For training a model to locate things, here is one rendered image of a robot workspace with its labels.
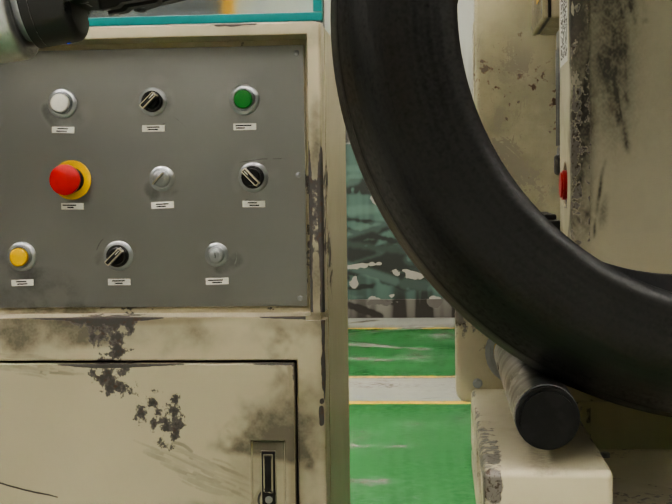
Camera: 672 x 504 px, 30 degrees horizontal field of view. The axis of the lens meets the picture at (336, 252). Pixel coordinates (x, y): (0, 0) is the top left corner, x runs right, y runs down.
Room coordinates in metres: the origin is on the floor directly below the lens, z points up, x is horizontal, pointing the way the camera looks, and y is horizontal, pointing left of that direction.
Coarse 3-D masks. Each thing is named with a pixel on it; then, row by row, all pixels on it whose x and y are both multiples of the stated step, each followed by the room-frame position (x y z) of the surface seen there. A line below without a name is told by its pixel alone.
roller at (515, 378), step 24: (504, 360) 1.06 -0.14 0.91; (504, 384) 1.00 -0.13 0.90; (528, 384) 0.88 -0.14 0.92; (552, 384) 0.87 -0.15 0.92; (528, 408) 0.86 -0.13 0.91; (552, 408) 0.85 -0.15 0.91; (576, 408) 0.86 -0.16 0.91; (528, 432) 0.86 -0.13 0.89; (552, 432) 0.85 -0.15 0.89; (576, 432) 0.86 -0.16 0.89
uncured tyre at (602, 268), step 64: (384, 0) 0.84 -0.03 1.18; (448, 0) 0.83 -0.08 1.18; (384, 64) 0.84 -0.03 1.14; (448, 64) 0.83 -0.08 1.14; (384, 128) 0.86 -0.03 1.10; (448, 128) 0.83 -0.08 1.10; (384, 192) 0.87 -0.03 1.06; (448, 192) 0.84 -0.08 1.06; (512, 192) 0.83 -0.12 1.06; (448, 256) 0.86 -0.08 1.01; (512, 256) 0.83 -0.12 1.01; (576, 256) 0.82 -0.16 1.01; (512, 320) 0.85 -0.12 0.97; (576, 320) 0.83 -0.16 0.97; (640, 320) 0.82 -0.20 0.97; (576, 384) 0.88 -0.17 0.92; (640, 384) 0.85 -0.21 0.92
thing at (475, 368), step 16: (464, 320) 1.20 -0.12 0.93; (464, 336) 1.20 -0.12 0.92; (480, 336) 1.20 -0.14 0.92; (464, 352) 1.20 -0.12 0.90; (480, 352) 1.20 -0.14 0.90; (464, 368) 1.20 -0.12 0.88; (480, 368) 1.20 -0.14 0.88; (496, 368) 1.20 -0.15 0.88; (464, 384) 1.20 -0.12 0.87; (480, 384) 1.20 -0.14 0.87; (496, 384) 1.20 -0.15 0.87; (464, 400) 1.21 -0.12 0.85; (576, 400) 1.20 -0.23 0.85; (592, 400) 1.19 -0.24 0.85
